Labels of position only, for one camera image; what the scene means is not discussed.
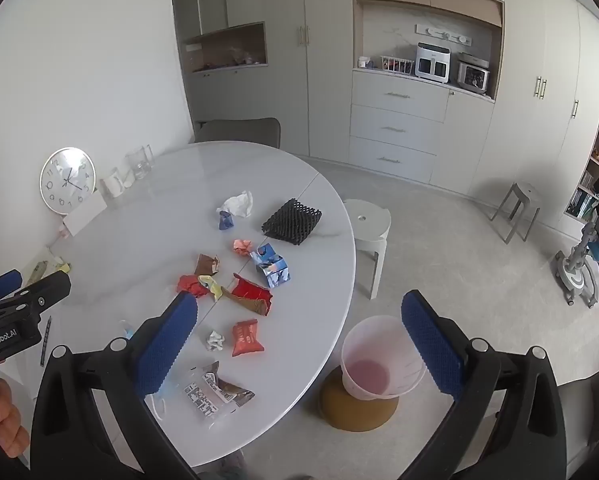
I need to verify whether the silver countertop oven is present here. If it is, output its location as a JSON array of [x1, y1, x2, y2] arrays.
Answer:
[[455, 52, 491, 93]]

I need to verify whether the brown snack wrapper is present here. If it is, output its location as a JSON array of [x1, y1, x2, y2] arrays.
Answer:
[[194, 253, 220, 277]]

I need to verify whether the blue and white carton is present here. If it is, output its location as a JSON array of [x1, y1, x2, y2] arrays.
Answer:
[[250, 243, 292, 289]]

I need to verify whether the open wooden bookshelf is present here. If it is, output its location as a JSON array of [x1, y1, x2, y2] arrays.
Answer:
[[564, 95, 599, 221]]

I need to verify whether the white wire basket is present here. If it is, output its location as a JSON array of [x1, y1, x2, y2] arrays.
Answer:
[[379, 55, 414, 76]]

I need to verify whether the red snack packet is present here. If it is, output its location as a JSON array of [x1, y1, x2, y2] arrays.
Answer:
[[230, 319, 265, 357]]

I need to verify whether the grey-brown chair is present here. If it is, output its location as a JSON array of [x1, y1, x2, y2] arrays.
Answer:
[[193, 117, 282, 150]]

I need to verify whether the white card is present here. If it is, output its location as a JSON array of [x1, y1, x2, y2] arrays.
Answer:
[[62, 189, 109, 236]]

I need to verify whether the clear glass jug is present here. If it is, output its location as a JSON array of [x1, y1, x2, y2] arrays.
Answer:
[[125, 145, 155, 181]]

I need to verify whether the yellow wrapper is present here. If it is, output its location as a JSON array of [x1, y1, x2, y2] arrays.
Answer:
[[199, 274, 225, 302]]

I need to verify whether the white cup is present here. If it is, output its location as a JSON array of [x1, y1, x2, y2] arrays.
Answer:
[[100, 167, 135, 201]]

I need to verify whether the beige wall cabinet unit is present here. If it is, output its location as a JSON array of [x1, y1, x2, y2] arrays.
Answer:
[[170, 0, 599, 201]]

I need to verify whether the round brown floor cushion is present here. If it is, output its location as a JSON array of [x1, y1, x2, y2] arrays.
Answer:
[[320, 365, 400, 432]]

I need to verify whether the person's left hand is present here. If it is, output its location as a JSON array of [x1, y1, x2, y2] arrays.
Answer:
[[0, 377, 31, 459]]

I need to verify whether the white plastic ruler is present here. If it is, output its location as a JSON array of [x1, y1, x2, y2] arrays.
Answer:
[[26, 259, 62, 286]]

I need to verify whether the white air fryer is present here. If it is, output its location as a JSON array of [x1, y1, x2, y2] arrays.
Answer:
[[414, 42, 451, 85]]

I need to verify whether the grey plastic stool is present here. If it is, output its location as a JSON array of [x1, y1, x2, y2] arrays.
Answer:
[[489, 181, 541, 245]]

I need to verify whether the round white wall clock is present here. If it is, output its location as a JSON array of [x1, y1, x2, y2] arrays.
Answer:
[[39, 146, 97, 212]]

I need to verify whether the red and brown foil wrapper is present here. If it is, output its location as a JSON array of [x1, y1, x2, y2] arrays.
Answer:
[[222, 273, 274, 317]]

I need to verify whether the beige cabinet drawer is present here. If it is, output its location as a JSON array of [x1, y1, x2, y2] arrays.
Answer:
[[349, 136, 437, 183], [352, 71, 450, 122], [350, 105, 444, 155]]

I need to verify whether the red paper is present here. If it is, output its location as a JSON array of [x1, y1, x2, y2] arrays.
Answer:
[[176, 274, 205, 297]]

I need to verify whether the white wall power strip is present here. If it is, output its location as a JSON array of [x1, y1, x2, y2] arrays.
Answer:
[[415, 24, 473, 45]]

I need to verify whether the white plastic stool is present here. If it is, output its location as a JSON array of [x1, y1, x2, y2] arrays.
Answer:
[[343, 199, 393, 301]]

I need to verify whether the clear labelled plastic packet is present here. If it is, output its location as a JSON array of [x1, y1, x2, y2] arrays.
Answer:
[[172, 360, 256, 428]]

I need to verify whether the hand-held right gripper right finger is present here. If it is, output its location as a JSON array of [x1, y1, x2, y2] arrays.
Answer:
[[401, 289, 567, 480]]

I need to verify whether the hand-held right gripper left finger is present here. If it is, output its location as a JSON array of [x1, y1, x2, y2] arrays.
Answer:
[[29, 291, 200, 480]]

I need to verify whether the pink translucent waste bin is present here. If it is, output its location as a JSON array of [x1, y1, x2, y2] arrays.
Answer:
[[341, 315, 427, 402]]

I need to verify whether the black foam net sleeve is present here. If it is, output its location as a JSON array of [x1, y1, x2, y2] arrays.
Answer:
[[260, 198, 323, 246]]

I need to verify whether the dark pen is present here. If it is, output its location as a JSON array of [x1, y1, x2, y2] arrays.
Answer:
[[39, 316, 52, 367]]

